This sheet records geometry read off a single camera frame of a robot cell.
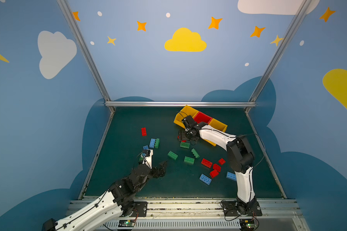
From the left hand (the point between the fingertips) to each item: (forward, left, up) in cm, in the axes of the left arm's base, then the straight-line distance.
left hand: (162, 161), depth 76 cm
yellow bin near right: (+33, -39, -9) cm, 51 cm away
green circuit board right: (-26, -44, -15) cm, 54 cm away
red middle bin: (+41, -26, -8) cm, 49 cm away
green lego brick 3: (+10, -5, -13) cm, 18 cm away
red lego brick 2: (-1, -31, -14) cm, 34 cm away
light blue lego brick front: (-4, -25, -14) cm, 29 cm away
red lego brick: (+3, -33, -13) cm, 36 cm away
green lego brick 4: (+7, -16, -13) cm, 22 cm away
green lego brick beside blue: (+19, +6, -13) cm, 24 cm away
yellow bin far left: (+50, -15, -13) cm, 54 cm away
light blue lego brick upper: (+19, +9, -13) cm, 25 cm away
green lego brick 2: (+12, -20, -12) cm, 26 cm away
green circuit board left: (-26, +17, -15) cm, 35 cm away
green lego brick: (+19, -14, -13) cm, 26 cm away
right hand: (+23, -14, -8) cm, 28 cm away
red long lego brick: (+6, -27, -14) cm, 31 cm away
